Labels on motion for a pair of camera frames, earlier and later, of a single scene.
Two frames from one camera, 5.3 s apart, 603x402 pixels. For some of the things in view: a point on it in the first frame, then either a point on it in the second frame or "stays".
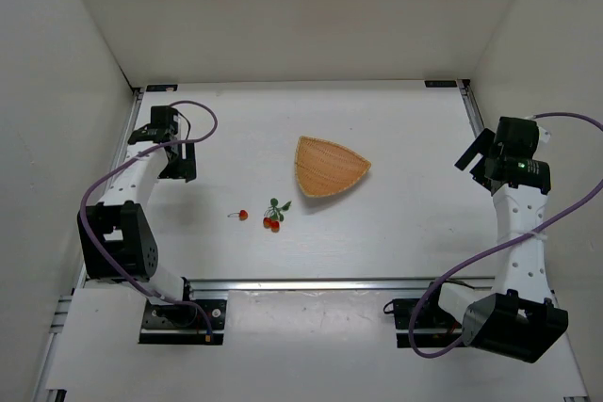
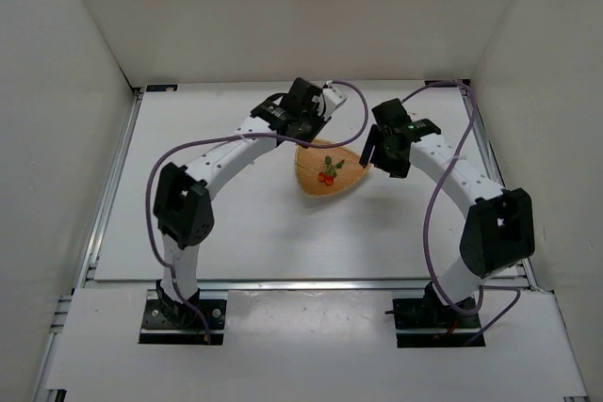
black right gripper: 478,157 -> 377,141
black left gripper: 184,163 -> 310,124
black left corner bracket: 172,88 stays
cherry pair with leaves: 274,215 -> 328,176
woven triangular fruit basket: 324,168 stays
